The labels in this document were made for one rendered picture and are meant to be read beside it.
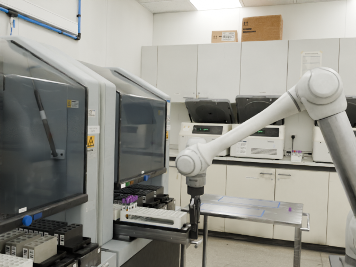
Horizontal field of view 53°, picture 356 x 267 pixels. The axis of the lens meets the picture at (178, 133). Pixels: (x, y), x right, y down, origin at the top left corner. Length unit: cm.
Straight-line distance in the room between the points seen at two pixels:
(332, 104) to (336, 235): 275
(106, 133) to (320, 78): 87
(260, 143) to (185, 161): 254
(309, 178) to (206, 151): 254
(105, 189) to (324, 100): 94
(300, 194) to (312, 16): 206
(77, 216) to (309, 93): 97
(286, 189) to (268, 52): 151
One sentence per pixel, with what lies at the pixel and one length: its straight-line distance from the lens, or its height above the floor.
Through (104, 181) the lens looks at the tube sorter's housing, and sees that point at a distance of 156.
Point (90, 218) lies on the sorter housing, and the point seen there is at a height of 88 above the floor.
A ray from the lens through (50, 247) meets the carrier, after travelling 130.
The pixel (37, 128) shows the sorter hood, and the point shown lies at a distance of 118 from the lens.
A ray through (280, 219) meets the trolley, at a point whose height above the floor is 82.
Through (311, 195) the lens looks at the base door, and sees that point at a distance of 386.
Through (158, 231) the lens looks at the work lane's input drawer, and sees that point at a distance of 161.
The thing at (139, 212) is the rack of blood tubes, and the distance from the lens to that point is 167.
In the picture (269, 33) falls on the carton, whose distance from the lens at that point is 425.
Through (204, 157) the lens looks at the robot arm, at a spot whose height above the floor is 115.
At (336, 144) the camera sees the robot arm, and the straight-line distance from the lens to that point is 135.
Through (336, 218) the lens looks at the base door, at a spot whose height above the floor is 36.
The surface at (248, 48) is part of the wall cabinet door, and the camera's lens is 420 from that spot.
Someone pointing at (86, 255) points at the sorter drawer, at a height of 81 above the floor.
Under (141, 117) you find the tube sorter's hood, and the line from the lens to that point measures 183.
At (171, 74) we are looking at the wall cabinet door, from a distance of 437.
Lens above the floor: 129
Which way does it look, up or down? 2 degrees down
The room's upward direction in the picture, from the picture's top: 2 degrees clockwise
